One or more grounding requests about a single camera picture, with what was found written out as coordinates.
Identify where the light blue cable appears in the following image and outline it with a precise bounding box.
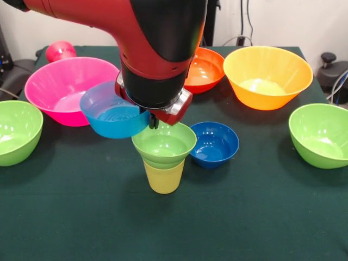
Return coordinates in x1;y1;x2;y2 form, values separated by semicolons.
326;69;348;104

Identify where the dark green tablecloth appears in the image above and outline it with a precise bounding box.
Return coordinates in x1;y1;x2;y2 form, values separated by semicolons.
0;45;348;261

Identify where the dark blue plastic bowl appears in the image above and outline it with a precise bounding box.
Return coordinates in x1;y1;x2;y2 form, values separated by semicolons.
189;121;240;169

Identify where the large pink plastic bowl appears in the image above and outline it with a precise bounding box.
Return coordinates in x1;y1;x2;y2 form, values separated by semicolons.
24;56;120;127

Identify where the large orange plastic bowl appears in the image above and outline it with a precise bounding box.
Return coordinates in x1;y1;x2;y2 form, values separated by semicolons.
222;45;314;111

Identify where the light blue plastic bowl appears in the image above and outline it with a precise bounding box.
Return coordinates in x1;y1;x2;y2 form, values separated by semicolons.
79;80;152;139

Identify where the yellow plastic cup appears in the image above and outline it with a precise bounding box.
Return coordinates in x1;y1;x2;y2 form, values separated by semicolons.
142;159;186;195

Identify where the large green plastic bowl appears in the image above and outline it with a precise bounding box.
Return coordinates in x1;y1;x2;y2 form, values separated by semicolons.
288;103;348;169
0;100;44;167

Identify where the red-orange plastic bowl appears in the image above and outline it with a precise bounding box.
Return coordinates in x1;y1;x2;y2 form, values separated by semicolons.
184;47;226;95

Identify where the black computer tower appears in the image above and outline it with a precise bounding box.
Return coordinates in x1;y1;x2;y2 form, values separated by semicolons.
0;24;14;72

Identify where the red plastic cup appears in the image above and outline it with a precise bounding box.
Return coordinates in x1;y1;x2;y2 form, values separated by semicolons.
45;40;78;64

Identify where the small green plastic bowl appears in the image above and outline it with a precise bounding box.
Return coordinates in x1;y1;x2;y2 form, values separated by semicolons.
131;122;197;169

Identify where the black wall cable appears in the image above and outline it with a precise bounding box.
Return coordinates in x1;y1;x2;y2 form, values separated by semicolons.
240;0;254;39

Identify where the grey cable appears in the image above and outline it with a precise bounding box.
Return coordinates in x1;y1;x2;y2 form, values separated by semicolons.
0;87;19;99

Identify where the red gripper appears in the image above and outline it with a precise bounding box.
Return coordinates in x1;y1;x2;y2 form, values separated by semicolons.
114;81;194;130

